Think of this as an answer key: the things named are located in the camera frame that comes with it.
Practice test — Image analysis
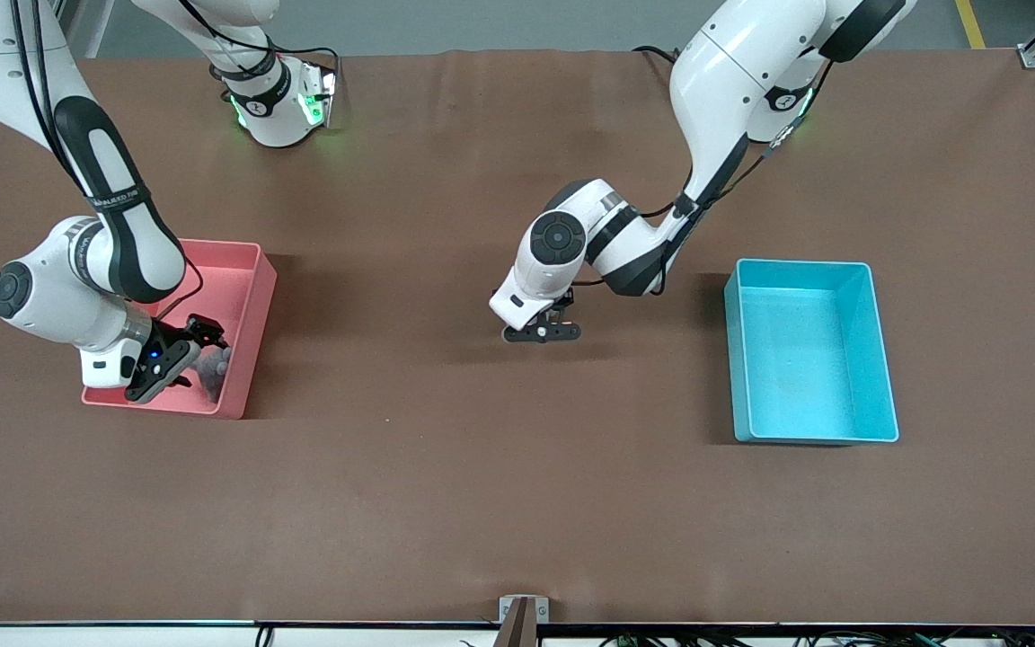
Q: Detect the small metal mounting bracket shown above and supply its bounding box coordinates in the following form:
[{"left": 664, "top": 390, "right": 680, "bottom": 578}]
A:
[{"left": 499, "top": 595, "right": 550, "bottom": 625}]

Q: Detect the blue plastic box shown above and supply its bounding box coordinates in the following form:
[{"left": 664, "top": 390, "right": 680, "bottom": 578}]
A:
[{"left": 723, "top": 258, "right": 900, "bottom": 446}]

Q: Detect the brown camera post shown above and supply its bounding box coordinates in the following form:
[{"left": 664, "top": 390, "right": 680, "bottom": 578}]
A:
[{"left": 492, "top": 598, "right": 538, "bottom": 647}]

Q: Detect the brown table cover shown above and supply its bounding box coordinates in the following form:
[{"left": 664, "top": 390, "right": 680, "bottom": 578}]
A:
[{"left": 0, "top": 47, "right": 1035, "bottom": 627}]

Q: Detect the grey plush toy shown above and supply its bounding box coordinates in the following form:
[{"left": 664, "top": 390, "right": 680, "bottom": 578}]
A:
[{"left": 187, "top": 346, "right": 233, "bottom": 403}]

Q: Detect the metal base connector bracket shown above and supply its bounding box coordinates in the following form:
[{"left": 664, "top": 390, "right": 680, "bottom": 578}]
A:
[{"left": 296, "top": 59, "right": 339, "bottom": 129}]

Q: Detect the pink plastic box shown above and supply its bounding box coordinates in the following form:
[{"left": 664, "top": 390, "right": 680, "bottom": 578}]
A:
[{"left": 82, "top": 238, "right": 278, "bottom": 421}]

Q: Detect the white table edge rail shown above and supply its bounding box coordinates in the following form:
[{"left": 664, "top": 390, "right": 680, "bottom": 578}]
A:
[{"left": 0, "top": 620, "right": 1035, "bottom": 647}]

